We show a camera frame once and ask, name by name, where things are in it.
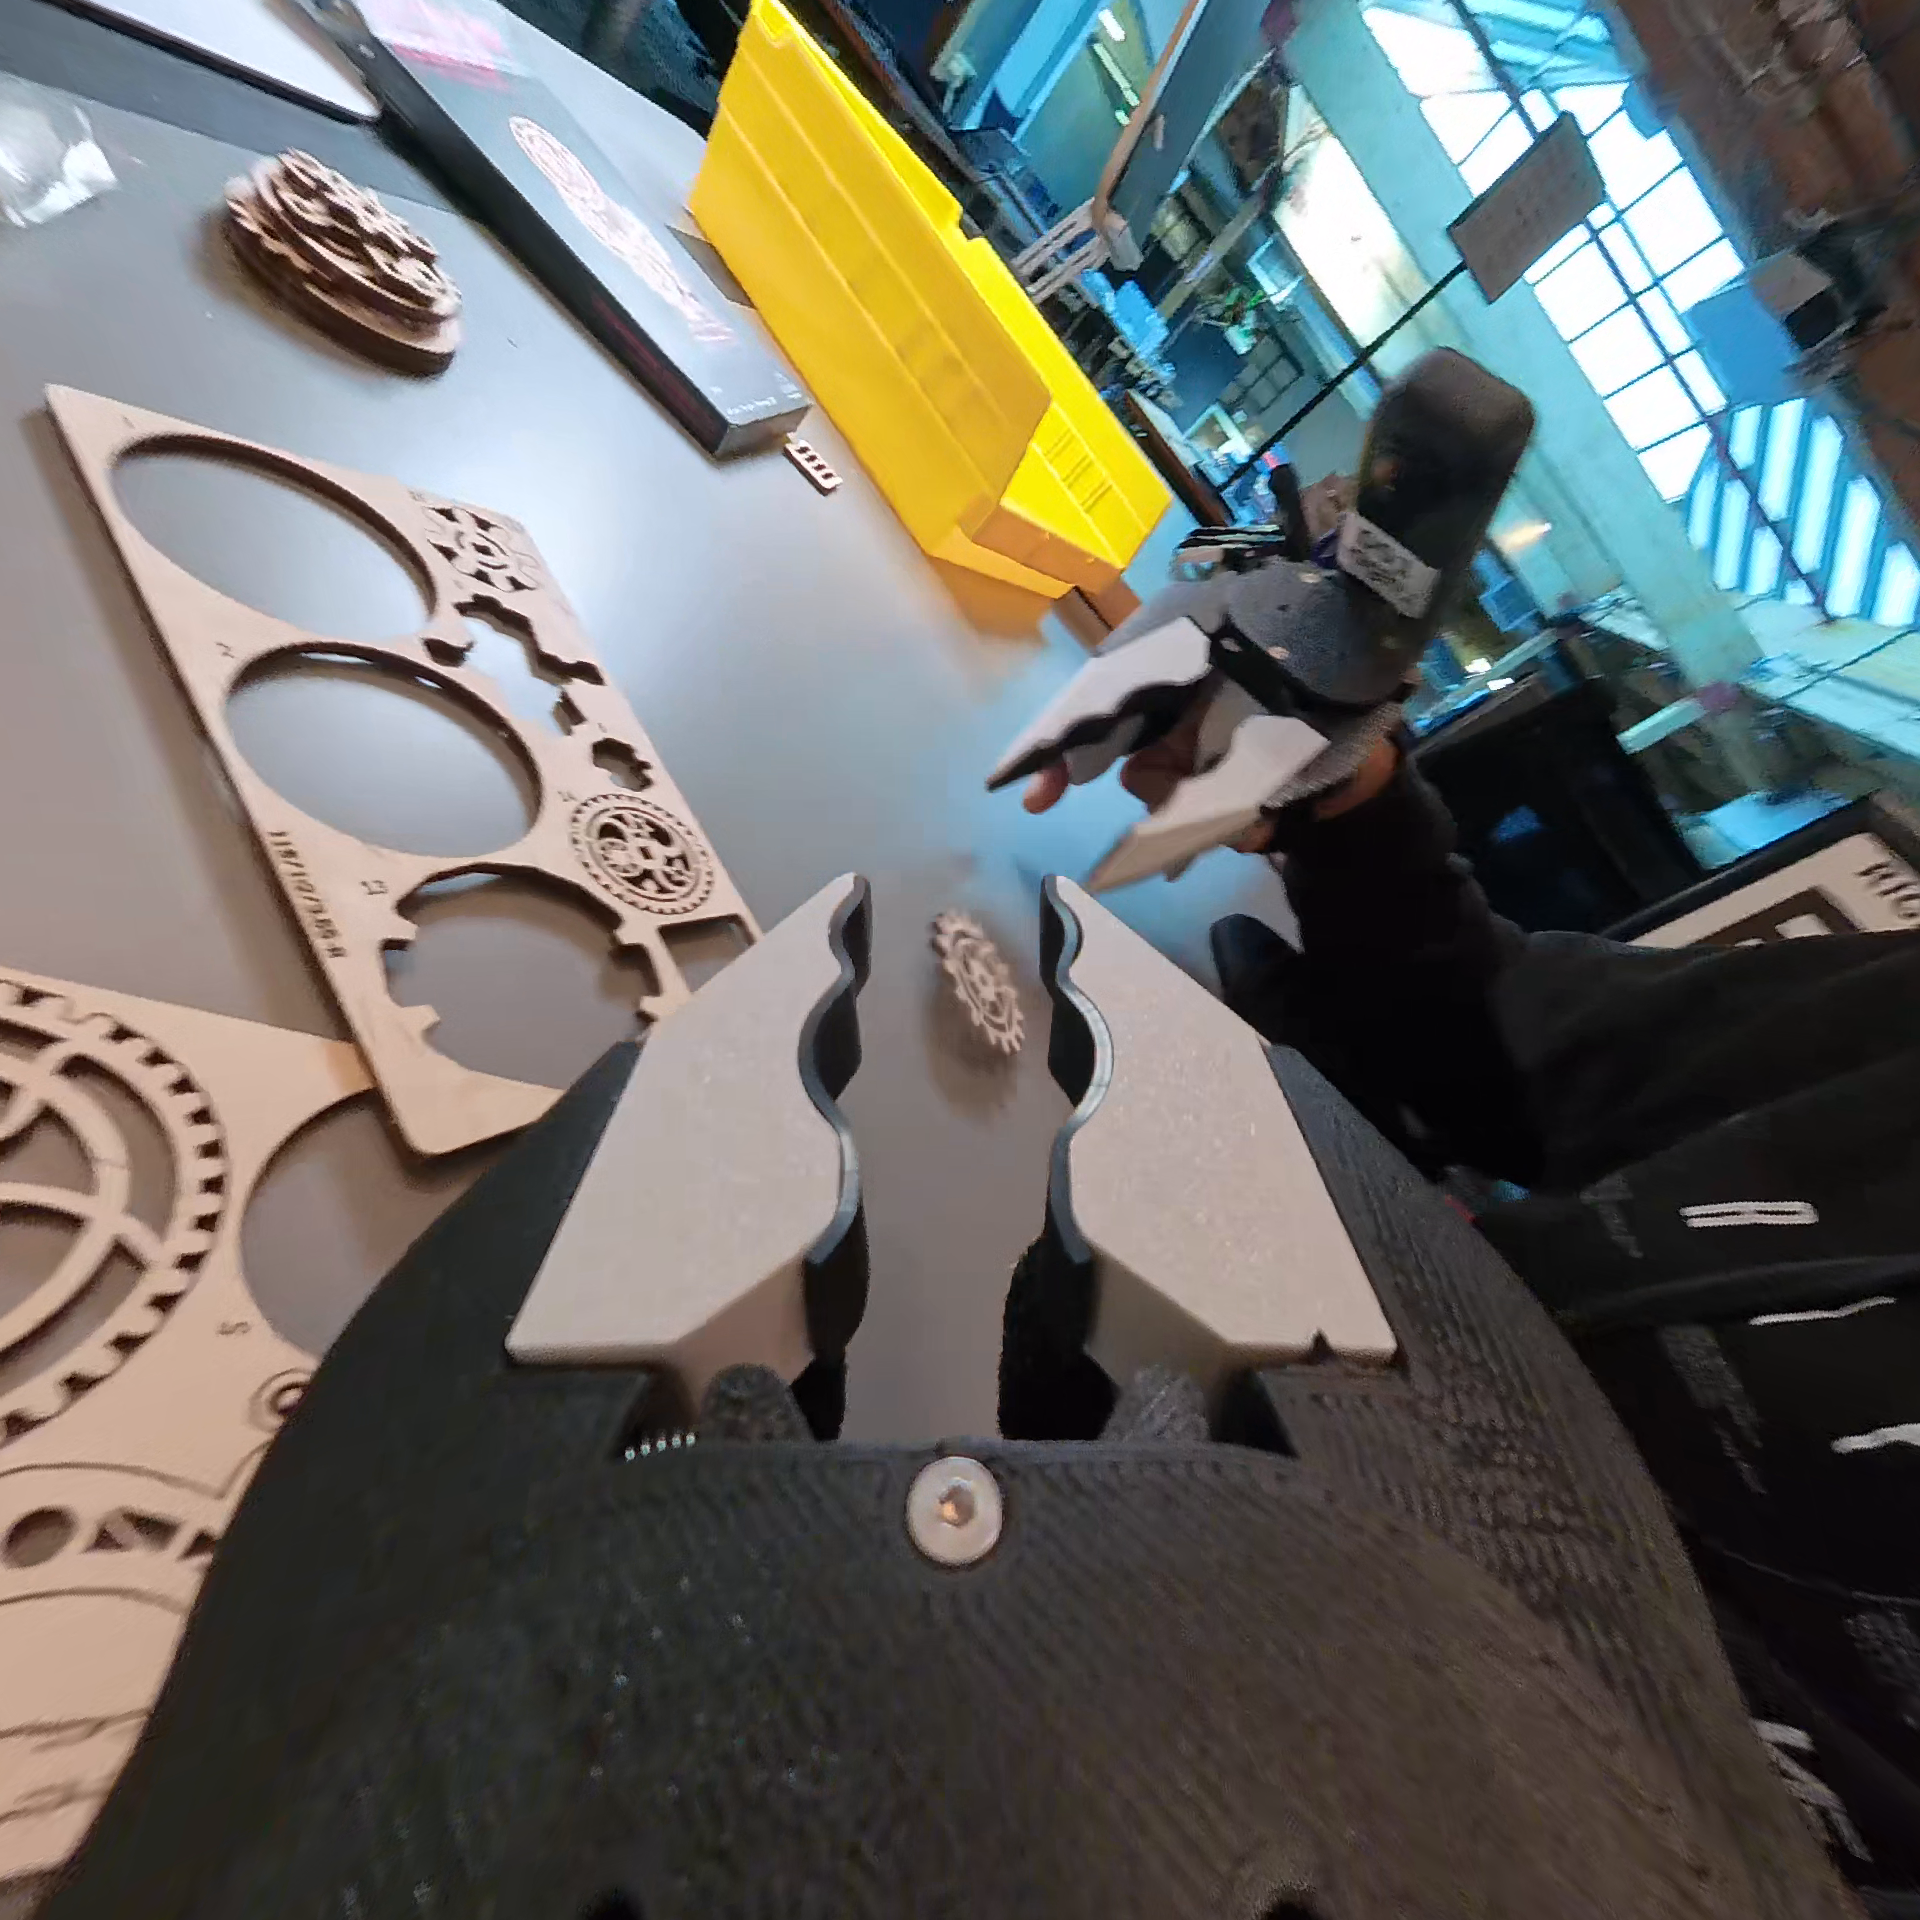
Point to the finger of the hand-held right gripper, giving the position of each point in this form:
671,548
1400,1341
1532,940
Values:
1230,797
1118,692

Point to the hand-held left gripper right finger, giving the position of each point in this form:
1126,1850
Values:
1215,1201

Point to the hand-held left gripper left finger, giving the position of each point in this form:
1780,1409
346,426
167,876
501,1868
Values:
704,1170

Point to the wooden sheet with large gears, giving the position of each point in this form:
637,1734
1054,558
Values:
300,1068

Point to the wooden sheet with round holes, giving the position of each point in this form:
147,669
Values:
93,433

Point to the grey desk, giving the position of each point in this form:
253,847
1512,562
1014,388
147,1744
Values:
781,676

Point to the person's right hand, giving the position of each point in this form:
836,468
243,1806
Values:
1172,757

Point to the small wooden grille piece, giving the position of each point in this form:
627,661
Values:
813,464

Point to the yellow plastic bin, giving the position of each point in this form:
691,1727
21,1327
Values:
839,255

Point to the person's black printed shirt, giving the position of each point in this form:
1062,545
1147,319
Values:
1725,1349

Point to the black puzzle box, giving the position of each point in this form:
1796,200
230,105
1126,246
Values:
600,271

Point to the assembled wooden gear model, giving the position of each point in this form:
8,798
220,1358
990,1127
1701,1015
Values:
346,271

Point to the clear plastic bag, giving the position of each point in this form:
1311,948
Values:
54,165

